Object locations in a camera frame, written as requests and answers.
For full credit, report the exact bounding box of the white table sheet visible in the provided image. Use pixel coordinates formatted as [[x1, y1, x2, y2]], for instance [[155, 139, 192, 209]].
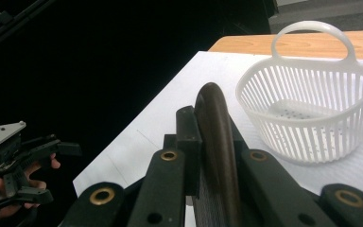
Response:
[[72, 50, 363, 227]]

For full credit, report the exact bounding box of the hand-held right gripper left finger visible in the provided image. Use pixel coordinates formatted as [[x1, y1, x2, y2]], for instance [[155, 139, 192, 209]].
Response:
[[127, 105, 203, 227]]

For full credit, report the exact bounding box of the white plastic basket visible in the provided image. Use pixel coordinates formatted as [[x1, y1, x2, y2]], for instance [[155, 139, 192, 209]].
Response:
[[234, 20, 363, 166]]

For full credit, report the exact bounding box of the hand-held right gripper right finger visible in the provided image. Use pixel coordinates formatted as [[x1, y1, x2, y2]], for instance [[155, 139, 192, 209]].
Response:
[[229, 116, 337, 227]]

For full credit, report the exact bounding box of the dark kitchen knife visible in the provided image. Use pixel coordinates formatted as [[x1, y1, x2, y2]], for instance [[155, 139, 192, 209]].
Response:
[[191, 81, 246, 227]]

